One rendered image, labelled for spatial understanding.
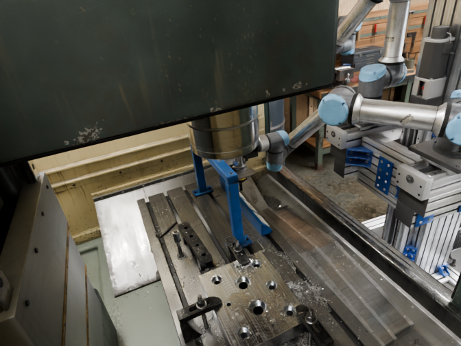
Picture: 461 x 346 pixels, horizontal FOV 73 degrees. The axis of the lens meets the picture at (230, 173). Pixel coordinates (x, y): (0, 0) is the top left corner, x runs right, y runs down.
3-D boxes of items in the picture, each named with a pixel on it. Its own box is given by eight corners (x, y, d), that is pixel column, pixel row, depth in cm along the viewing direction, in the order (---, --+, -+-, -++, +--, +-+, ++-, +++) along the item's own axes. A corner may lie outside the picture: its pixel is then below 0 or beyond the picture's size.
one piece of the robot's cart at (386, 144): (396, 169, 177) (405, 124, 164) (455, 203, 147) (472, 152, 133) (356, 180, 171) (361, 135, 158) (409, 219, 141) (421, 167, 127)
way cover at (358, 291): (283, 211, 184) (283, 189, 176) (419, 344, 111) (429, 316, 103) (238, 228, 175) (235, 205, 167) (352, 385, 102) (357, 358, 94)
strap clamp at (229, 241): (236, 257, 118) (232, 226, 111) (252, 281, 107) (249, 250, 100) (228, 260, 117) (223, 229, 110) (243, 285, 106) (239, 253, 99)
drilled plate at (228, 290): (261, 260, 110) (261, 250, 108) (311, 329, 87) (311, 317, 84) (200, 285, 103) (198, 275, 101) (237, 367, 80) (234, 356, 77)
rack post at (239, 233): (247, 236, 128) (241, 174, 113) (253, 244, 123) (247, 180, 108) (225, 244, 125) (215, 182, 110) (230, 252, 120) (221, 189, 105)
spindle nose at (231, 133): (182, 143, 76) (172, 94, 70) (239, 126, 81) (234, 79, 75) (207, 169, 63) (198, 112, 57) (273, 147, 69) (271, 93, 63)
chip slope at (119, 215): (243, 189, 209) (239, 154, 196) (304, 255, 152) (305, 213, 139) (106, 234, 183) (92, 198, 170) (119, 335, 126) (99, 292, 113)
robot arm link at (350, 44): (332, 55, 174) (333, 34, 168) (346, 52, 178) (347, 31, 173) (344, 57, 168) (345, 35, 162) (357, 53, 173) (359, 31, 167)
